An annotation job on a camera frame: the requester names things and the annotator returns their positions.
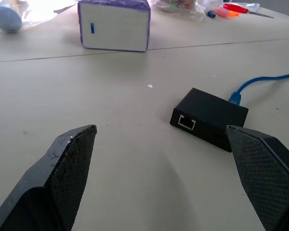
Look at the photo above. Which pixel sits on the clear crumpled plastic bag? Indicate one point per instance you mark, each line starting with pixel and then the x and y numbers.
pixel 180 9

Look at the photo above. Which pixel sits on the blue capped marker pen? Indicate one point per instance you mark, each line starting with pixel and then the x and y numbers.
pixel 210 13

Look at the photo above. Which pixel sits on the orange highlighter pen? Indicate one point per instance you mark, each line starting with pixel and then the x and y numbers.
pixel 227 13

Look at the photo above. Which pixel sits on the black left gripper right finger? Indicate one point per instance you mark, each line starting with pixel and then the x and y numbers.
pixel 262 173

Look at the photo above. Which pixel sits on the purple and white tissue pack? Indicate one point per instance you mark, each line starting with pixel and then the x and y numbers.
pixel 115 26

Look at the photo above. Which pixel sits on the black network adapter box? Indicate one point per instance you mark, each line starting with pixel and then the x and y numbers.
pixel 207 113

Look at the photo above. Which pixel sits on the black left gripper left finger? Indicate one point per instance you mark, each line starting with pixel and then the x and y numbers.
pixel 62 178

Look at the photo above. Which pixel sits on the light blue oval object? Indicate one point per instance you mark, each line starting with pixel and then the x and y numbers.
pixel 7 18

